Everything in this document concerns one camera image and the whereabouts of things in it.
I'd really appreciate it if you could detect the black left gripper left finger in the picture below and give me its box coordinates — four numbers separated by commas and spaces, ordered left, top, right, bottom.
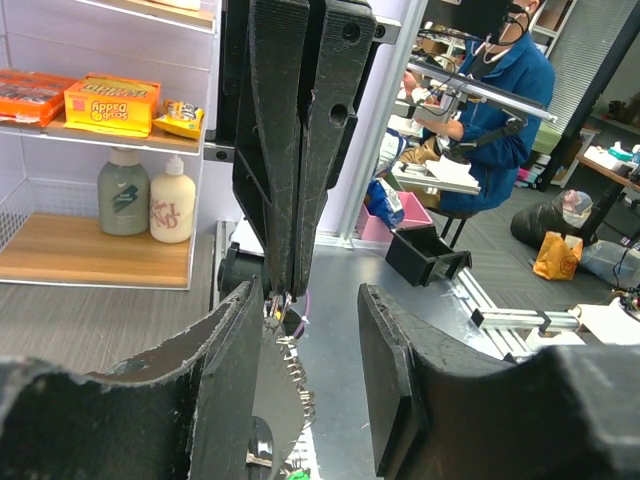
1, 280, 263, 479

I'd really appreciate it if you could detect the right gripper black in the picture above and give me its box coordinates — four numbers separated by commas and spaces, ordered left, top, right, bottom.
214, 1, 401, 297

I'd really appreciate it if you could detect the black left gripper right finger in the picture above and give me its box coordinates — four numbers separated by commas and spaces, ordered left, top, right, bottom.
358, 284, 639, 479

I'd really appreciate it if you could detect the green key tag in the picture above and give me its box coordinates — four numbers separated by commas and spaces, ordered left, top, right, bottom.
286, 468, 311, 480

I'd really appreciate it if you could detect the yellow snack bag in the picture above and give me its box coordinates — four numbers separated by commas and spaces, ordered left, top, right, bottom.
152, 99, 205, 140

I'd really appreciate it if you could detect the person in blue jacket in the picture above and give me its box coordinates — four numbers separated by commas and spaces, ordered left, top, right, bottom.
399, 0, 557, 216

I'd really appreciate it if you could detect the cream lotion bottle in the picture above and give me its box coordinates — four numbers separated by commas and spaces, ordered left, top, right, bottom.
149, 154, 196, 244

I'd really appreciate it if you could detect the orange yellow snack box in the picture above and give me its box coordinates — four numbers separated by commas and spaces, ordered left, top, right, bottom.
64, 73, 161, 138

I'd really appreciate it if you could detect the grey green lotion bottle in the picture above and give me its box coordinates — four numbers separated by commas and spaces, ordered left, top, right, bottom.
97, 147, 150, 236

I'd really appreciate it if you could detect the orange snack box top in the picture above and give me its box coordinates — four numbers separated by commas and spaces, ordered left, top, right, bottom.
0, 69, 76, 127

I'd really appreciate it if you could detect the white wire shelf rack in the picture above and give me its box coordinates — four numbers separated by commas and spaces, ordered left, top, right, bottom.
1, 1, 221, 290

